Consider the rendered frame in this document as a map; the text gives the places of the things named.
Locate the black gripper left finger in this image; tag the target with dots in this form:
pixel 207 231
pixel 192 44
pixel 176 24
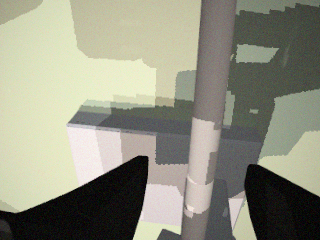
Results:
pixel 107 208

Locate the grey cylinder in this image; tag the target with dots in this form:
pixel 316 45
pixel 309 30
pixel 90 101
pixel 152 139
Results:
pixel 211 83

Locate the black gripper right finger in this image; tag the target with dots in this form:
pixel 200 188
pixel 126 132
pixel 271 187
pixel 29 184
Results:
pixel 279 209

